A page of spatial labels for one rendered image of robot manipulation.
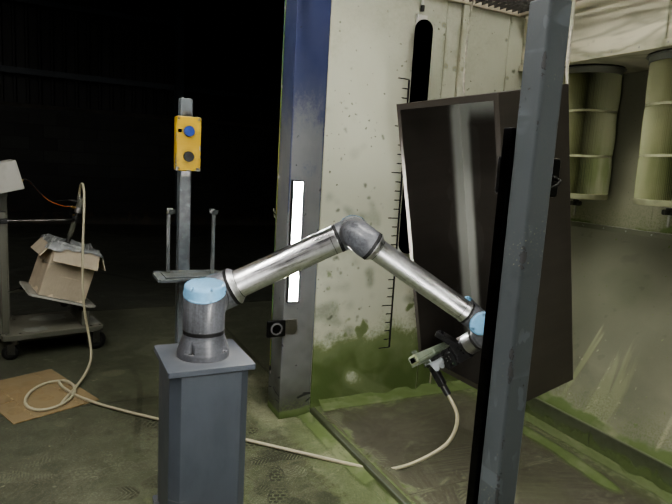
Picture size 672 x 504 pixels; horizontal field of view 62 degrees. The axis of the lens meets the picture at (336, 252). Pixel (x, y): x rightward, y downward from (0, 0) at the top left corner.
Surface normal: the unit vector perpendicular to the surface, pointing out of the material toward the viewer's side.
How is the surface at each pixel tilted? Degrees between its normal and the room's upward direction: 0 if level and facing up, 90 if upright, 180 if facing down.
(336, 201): 90
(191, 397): 90
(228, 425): 90
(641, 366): 57
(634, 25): 90
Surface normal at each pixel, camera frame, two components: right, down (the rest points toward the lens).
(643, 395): -0.72, -0.52
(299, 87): 0.44, 0.16
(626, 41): -0.89, 0.01
